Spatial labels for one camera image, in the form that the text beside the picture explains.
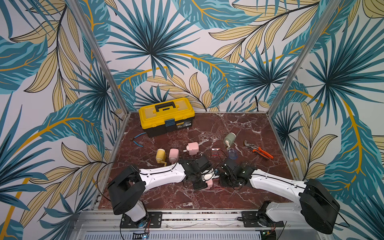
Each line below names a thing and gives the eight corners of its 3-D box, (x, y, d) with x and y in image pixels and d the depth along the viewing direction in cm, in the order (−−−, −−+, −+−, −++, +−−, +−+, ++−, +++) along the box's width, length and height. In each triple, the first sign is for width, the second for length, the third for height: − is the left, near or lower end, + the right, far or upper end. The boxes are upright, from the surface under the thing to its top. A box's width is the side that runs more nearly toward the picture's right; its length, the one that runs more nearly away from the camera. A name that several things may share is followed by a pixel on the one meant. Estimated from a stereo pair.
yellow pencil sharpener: (157, 166, 93) (154, 160, 87) (159, 154, 98) (157, 148, 92) (166, 166, 93) (164, 160, 87) (167, 154, 98) (166, 148, 92)
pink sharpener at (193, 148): (185, 153, 99) (185, 147, 93) (191, 145, 103) (191, 139, 97) (194, 158, 97) (195, 152, 91) (200, 150, 101) (200, 144, 95)
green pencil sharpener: (221, 144, 103) (223, 138, 97) (228, 137, 107) (230, 131, 101) (228, 149, 101) (230, 143, 95) (234, 142, 105) (237, 135, 99)
